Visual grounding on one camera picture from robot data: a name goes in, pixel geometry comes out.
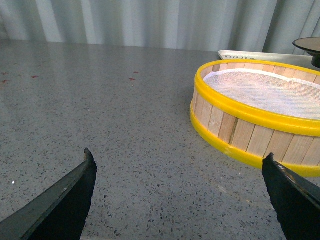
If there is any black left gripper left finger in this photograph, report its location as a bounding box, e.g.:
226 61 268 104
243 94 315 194
0 148 97 240

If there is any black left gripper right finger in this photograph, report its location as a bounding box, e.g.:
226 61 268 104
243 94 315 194
262 153 320 240

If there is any beige plate with black rim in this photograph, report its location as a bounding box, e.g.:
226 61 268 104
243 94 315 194
292 37 320 68

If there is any cream bear print tray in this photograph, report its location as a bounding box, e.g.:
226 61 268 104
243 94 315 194
218 50 320 71

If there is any yellow rimmed wooden steamer basket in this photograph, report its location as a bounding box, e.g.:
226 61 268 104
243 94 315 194
190 59 320 177

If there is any white mesh steamer liner cloth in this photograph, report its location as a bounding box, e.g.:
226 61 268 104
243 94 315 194
203 68 320 120

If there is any grey pleated curtain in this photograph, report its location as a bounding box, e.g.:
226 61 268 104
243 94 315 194
0 0 320 55

